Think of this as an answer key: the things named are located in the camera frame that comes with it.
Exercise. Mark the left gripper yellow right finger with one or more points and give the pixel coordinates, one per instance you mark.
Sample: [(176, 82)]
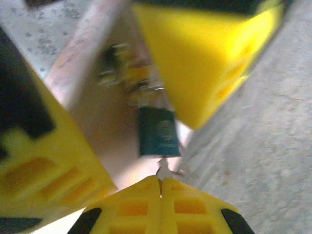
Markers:
[(195, 61)]

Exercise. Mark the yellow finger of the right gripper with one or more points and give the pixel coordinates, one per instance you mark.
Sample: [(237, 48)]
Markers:
[(195, 212), (131, 212)]

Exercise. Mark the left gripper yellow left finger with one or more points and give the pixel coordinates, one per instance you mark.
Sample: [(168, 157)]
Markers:
[(36, 170)]

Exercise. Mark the pink illustrated box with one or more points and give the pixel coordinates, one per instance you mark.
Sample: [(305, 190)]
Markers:
[(107, 136)]

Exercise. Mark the small teal padlock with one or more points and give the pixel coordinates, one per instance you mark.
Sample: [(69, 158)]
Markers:
[(158, 131)]

